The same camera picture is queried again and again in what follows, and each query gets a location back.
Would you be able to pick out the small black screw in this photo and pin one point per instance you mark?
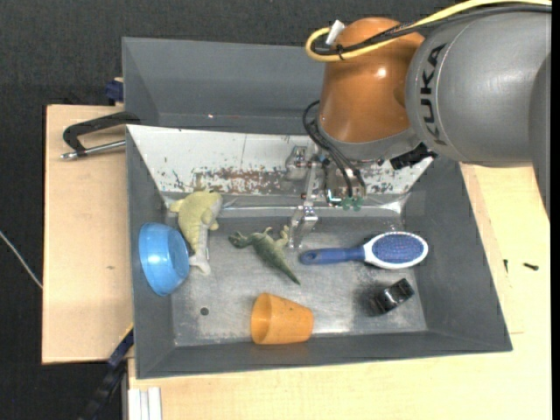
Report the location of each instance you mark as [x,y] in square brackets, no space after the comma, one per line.
[532,266]

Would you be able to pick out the grey metal bin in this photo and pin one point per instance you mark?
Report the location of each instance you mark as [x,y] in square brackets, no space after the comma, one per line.
[341,296]

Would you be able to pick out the black tape roll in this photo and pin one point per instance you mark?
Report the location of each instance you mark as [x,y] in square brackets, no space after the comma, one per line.
[389,298]

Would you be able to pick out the orange plastic cup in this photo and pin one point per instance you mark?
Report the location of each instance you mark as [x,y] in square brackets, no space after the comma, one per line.
[284,319]

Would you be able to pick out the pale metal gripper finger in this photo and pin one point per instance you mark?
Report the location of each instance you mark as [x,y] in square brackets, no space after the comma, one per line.
[310,223]
[295,232]

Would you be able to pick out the blue and white brush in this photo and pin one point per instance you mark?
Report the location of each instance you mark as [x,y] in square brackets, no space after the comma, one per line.
[394,249]

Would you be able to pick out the yellow-green plush fish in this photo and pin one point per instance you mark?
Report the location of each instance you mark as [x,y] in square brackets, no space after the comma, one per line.
[197,221]

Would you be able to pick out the blue plastic bowl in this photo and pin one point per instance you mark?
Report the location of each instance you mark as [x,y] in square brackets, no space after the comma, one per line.
[164,258]

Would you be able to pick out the green toy dinosaur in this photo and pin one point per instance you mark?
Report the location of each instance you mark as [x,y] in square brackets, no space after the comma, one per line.
[269,247]

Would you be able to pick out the black cylinder on white bracket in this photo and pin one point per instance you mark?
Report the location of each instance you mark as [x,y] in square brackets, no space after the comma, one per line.
[404,158]

